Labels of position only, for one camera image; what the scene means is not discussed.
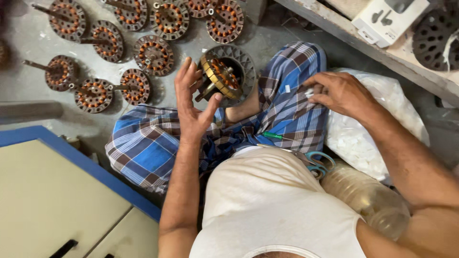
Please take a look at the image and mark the person's right hand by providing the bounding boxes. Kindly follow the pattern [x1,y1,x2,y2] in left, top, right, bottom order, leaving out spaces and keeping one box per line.
[303,72,376,124]

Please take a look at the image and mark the person's left hand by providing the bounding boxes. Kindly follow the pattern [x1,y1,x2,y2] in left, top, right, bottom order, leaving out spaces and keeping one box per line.
[174,57,223,144]

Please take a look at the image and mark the yellow rimmed copper wound stator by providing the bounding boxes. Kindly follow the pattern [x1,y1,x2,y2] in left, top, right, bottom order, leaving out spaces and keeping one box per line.
[195,54,244,103]

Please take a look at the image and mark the grey ribbed motor housing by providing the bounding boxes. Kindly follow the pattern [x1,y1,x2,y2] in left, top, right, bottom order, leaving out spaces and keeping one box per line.
[200,44,257,108]

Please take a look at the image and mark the white bag of paper pieces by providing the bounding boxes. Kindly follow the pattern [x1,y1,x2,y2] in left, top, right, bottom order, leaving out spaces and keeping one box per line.
[324,68,431,184]

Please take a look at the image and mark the person's bare leg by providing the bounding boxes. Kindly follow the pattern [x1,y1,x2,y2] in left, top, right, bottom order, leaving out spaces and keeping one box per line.
[225,88,261,124]

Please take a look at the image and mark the wooden shelf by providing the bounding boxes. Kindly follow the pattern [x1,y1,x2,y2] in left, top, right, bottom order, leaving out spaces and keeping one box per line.
[274,0,459,108]

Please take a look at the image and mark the white cardboard box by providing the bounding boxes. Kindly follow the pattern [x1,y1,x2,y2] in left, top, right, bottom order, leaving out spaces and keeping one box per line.
[351,0,431,48]

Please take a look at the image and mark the clear plastic bottle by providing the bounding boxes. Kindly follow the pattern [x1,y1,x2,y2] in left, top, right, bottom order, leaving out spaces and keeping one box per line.
[321,163,411,241]

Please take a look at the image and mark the white sleeveless undershirt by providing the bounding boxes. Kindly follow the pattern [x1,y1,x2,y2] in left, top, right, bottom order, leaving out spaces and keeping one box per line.
[189,146,367,258]

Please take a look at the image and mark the blue plaid lungi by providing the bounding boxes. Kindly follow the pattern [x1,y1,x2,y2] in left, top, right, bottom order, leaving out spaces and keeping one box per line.
[105,41,328,195]

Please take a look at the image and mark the group of brown wound stators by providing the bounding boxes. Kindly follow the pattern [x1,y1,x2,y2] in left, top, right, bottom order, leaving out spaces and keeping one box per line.
[22,0,245,114]

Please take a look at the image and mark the grey metal bar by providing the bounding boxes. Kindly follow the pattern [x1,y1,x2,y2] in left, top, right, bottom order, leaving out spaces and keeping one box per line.
[0,101,64,125]

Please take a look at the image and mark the cream cabinet with blue trim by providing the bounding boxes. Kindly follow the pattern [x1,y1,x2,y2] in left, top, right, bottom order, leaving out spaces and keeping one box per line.
[0,125,162,258]

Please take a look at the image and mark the green handled screwdriver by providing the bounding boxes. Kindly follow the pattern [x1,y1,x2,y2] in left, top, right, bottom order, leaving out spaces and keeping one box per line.
[261,131,295,141]

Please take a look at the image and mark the teal handled scissors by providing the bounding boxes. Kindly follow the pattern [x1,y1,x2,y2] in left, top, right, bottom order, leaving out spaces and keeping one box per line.
[256,143,336,180]

